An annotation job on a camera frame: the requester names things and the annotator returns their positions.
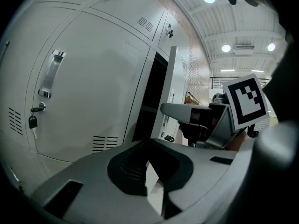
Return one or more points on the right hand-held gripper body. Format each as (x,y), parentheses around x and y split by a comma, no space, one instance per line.
(247,99)

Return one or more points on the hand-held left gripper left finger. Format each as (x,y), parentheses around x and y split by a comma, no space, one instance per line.
(93,171)

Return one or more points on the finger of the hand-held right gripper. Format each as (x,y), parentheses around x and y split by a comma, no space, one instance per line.
(180,112)
(194,134)

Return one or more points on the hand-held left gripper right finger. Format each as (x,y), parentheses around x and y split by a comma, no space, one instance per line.
(275,148)

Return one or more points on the narrow grey locker door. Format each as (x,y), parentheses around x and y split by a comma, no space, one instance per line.
(174,78)

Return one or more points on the person's right forearm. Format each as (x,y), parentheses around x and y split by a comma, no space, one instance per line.
(237,143)

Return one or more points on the grey metal locker cabinet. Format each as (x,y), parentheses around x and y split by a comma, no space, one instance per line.
(151,46)

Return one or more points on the small grey locker door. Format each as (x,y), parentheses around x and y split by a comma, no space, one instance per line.
(178,39)

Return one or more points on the large grey locker door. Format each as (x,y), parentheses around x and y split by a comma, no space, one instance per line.
(93,90)

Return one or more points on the wide grey locker door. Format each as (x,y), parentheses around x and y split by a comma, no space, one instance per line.
(130,10)

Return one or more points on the brown wooden object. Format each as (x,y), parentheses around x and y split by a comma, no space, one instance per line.
(190,99)

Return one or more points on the black key bunch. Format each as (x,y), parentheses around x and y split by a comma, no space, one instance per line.
(168,138)
(170,32)

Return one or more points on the strip ceiling light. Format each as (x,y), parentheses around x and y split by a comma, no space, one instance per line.
(258,71)
(227,70)

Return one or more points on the person's dark clothing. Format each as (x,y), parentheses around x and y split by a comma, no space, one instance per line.
(287,90)

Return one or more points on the ceiling air conditioner unit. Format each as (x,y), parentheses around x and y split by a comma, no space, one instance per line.
(244,48)

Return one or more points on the black hanging key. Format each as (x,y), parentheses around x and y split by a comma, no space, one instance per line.
(32,121)

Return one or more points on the round lock with key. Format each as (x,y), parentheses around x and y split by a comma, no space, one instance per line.
(40,107)

